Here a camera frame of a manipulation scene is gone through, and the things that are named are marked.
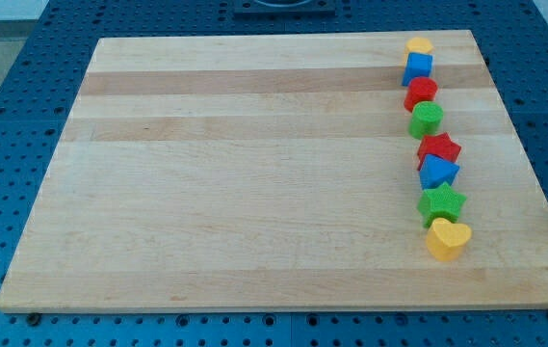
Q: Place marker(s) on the red star block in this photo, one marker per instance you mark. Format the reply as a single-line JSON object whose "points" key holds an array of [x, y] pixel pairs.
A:
{"points": [[440, 145]]}

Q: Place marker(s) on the green star block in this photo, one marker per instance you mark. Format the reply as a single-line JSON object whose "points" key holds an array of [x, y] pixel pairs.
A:
{"points": [[440, 202]]}

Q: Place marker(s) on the yellow heart block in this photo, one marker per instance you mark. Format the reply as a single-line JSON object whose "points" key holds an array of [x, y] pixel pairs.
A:
{"points": [[446, 240]]}

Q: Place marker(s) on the wooden board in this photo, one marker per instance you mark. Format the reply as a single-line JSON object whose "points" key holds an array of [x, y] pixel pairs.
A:
{"points": [[274, 173]]}

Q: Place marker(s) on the blue triangle block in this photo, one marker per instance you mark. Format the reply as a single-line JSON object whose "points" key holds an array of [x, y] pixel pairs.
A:
{"points": [[436, 171]]}

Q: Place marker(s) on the green cylinder block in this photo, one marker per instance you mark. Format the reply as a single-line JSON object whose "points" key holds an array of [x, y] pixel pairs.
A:
{"points": [[425, 119]]}

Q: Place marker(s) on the red cylinder block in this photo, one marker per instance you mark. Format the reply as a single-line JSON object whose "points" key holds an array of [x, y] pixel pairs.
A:
{"points": [[419, 89]]}

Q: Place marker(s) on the blue cube block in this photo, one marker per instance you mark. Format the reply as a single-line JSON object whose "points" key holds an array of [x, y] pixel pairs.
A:
{"points": [[417, 65]]}

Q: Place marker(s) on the yellow cylinder block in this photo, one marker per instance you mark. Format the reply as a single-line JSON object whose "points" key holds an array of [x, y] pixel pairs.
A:
{"points": [[417, 45]]}

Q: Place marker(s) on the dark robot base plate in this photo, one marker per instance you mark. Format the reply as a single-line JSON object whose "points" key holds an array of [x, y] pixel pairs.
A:
{"points": [[283, 7]]}

